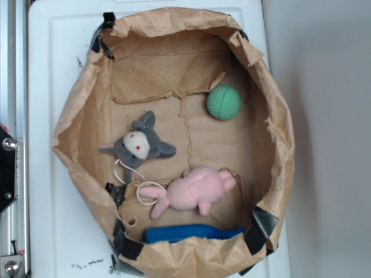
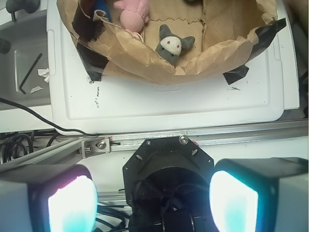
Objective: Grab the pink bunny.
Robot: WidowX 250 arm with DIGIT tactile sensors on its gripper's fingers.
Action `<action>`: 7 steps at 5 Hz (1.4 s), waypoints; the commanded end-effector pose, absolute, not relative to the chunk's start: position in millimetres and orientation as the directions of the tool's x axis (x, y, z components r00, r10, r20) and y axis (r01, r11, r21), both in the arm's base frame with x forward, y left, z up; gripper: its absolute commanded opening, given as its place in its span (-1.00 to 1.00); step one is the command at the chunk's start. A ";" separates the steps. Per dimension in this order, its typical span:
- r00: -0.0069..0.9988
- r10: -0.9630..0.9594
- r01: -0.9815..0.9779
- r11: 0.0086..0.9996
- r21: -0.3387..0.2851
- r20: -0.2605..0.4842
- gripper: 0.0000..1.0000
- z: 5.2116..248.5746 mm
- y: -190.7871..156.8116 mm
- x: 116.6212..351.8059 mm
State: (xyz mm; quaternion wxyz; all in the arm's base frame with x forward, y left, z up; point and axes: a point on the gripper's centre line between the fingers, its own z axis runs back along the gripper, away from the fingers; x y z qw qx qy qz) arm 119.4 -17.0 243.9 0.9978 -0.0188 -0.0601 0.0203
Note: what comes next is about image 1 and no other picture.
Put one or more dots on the pink plush bunny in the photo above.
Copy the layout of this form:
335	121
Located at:
197	188

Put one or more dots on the brown paper bag bin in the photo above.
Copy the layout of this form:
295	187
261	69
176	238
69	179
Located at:
136	61

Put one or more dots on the grey plush donkey toy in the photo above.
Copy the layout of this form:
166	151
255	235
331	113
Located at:
140	144

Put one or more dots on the green foam golf ball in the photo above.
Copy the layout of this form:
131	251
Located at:
224	102

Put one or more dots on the blue plastic bottle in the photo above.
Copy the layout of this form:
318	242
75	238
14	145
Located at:
173	234

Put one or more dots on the black metal bracket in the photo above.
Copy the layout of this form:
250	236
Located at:
8	169

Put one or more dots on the aluminium frame rail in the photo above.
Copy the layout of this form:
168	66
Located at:
15	231

